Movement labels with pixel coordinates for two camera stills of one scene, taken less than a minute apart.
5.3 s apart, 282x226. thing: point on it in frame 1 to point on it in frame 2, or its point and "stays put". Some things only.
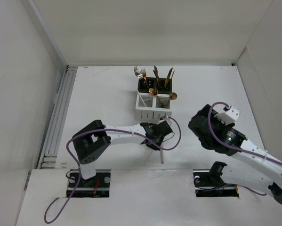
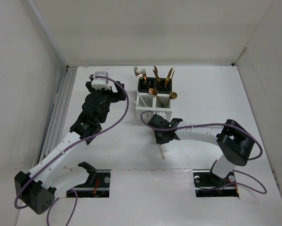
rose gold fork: (144, 75) stays put
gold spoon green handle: (152, 91) stays put
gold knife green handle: (167, 79) stays put
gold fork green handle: (144, 76) stays put
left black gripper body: (154, 147) to (108, 97)
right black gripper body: (217, 123) to (159, 138)
